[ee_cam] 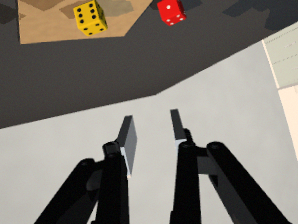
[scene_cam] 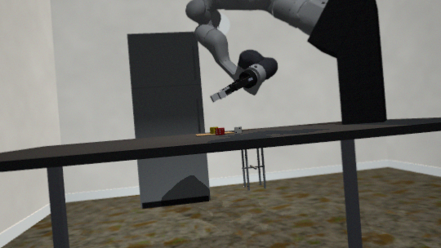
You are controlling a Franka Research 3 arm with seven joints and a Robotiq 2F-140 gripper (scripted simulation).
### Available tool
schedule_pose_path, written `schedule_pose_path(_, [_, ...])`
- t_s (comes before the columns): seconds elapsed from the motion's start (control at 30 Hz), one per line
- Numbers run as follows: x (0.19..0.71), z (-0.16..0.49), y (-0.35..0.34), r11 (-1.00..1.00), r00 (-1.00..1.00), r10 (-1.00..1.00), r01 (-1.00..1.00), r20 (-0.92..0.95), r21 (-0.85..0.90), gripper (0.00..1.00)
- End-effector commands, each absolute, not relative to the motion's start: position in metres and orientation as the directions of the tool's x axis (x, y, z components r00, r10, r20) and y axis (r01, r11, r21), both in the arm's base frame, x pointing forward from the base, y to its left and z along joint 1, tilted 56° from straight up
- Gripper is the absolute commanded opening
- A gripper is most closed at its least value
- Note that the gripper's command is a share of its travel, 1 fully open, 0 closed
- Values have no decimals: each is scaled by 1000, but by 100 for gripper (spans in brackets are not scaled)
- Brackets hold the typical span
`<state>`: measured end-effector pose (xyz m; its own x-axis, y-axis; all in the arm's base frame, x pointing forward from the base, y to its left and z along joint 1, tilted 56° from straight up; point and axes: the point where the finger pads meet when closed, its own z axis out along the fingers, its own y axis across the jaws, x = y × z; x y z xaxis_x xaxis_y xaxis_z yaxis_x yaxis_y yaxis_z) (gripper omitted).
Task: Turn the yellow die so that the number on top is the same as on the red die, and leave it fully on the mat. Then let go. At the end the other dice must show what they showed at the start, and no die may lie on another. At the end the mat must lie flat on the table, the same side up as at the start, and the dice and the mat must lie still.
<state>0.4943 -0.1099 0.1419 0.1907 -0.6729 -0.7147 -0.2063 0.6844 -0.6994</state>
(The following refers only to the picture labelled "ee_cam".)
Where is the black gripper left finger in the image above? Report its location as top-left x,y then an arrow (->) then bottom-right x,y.
34,115 -> 137,224

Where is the red die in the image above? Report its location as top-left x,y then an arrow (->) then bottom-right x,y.
157,0 -> 186,26

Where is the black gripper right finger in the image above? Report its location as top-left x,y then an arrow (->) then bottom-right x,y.
169,109 -> 292,224

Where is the yellow die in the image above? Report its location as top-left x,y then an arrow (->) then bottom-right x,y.
74,0 -> 108,36

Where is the tan square mat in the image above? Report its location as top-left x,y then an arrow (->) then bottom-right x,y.
18,0 -> 153,44

